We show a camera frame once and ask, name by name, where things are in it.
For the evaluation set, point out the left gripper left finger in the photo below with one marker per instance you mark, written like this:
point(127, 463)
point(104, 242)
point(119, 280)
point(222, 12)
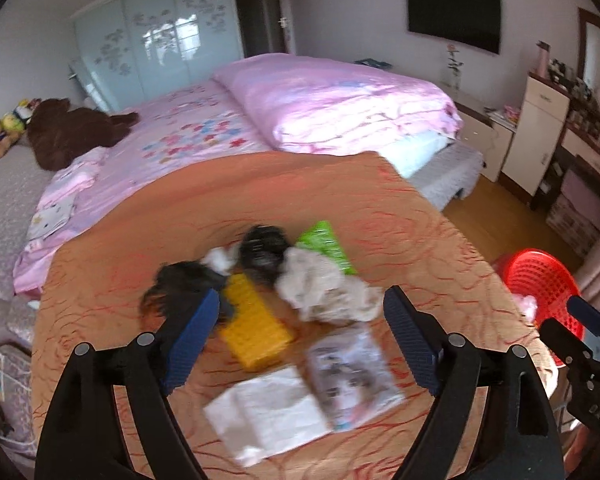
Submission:
point(82, 436)

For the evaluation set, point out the black plastic bag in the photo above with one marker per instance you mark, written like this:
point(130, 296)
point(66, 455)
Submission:
point(261, 253)

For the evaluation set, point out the pink thermos bottle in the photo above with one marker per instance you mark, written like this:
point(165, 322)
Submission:
point(541, 68)

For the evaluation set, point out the printed plastic wrapper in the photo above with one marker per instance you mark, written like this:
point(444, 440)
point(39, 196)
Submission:
point(351, 378)

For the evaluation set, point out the pink folded duvet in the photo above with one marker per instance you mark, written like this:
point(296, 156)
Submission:
point(320, 106)

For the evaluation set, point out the pink floral bed sheet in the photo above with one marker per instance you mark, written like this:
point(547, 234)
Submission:
point(187, 126)

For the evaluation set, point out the white low tv cabinet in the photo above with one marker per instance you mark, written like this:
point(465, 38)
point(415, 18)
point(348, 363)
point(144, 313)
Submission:
point(485, 130)

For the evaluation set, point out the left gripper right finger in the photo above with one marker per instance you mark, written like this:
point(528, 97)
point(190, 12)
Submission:
point(517, 438)

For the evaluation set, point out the glass sliding door wardrobe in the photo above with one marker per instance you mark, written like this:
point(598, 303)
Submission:
point(133, 51)

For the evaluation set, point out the yellow green plush toy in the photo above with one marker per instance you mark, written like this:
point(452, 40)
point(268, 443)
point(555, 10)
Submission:
point(13, 125)

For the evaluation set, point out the white tall cabinet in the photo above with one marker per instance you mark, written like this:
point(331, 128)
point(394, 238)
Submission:
point(542, 118)

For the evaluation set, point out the white paper bag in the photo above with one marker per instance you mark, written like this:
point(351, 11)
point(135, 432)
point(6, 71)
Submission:
point(268, 415)

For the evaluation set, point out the green pea snack packet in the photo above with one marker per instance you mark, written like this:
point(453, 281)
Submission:
point(321, 238)

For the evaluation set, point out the red plastic mesh basket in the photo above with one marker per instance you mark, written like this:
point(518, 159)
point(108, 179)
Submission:
point(532, 272)

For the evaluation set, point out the beige cloth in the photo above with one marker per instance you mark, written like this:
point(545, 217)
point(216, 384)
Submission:
point(314, 286)

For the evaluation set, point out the white tissue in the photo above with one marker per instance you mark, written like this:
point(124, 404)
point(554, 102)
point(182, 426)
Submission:
point(222, 260)

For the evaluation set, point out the brown plush teddy bear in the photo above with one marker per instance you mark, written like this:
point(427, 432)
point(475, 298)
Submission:
point(59, 133)

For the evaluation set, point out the black wall television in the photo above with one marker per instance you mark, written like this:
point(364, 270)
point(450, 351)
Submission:
point(476, 23)

